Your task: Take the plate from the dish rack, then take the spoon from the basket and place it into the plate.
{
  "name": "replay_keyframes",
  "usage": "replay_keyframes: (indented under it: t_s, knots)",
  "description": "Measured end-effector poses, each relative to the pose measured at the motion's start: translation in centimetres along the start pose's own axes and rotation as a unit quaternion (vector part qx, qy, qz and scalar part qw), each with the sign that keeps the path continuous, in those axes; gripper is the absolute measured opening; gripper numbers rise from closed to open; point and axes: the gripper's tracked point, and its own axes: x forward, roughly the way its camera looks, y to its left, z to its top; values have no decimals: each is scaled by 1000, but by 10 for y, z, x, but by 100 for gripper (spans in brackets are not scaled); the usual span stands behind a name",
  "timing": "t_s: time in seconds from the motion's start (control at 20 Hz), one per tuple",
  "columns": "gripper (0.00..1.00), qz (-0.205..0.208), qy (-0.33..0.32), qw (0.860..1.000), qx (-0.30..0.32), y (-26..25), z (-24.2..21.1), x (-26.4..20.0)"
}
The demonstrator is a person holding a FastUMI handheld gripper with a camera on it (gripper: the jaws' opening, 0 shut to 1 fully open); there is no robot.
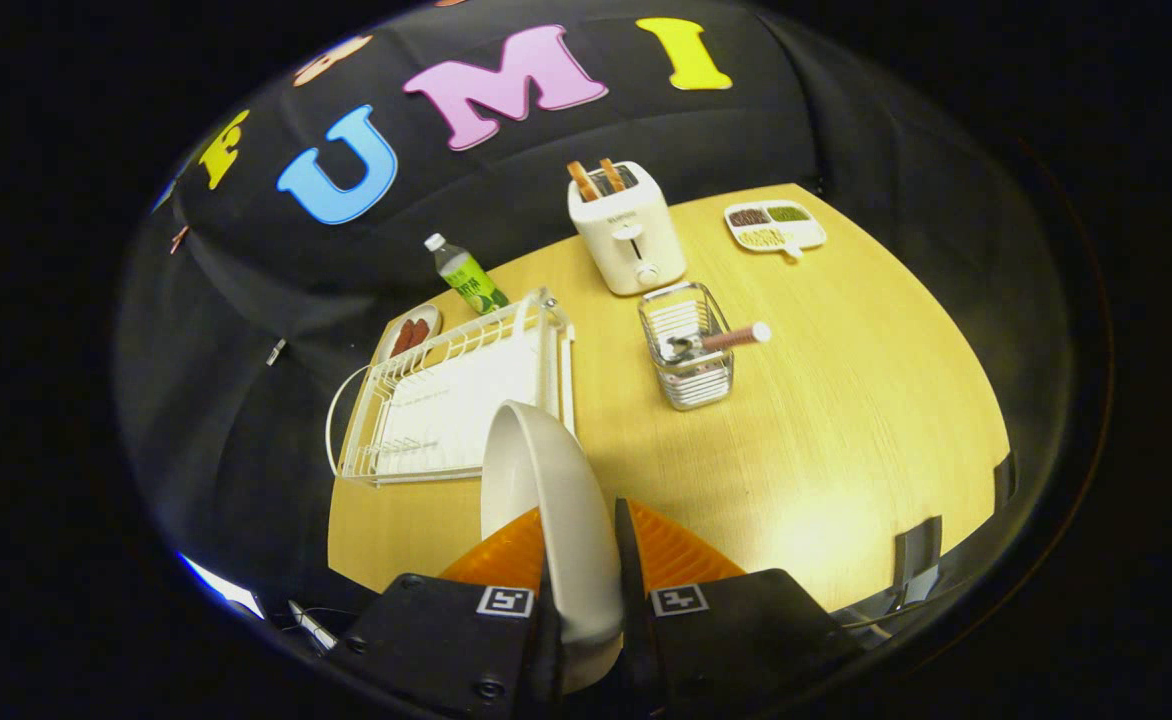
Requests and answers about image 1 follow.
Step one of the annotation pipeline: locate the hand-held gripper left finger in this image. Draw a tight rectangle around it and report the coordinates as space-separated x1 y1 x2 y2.
331 505 565 719

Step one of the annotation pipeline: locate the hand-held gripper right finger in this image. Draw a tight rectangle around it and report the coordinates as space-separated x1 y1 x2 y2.
611 497 865 716

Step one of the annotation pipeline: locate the white round plate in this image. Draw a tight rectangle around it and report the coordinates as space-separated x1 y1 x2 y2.
479 400 625 694

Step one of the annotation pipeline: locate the metal wire basket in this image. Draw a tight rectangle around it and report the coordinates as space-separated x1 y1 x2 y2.
637 281 736 412

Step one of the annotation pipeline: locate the white wire dish rack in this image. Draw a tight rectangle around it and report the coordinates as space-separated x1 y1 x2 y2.
325 287 577 488

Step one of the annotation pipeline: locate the metal spoon with wooden handle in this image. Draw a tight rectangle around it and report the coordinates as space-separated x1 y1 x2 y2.
666 321 773 361

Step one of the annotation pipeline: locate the small plate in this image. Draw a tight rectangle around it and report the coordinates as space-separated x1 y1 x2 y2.
378 303 443 363

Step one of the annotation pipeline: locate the white divided dish of beans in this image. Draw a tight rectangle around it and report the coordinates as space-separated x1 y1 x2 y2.
724 200 828 261

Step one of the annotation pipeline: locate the green label drink bottle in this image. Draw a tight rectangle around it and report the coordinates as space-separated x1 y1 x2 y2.
423 233 510 316

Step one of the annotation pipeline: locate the white toaster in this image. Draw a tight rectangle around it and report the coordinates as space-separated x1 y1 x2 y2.
567 161 688 297

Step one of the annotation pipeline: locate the black backdrop cloth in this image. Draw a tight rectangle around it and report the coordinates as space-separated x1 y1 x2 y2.
111 0 1077 621

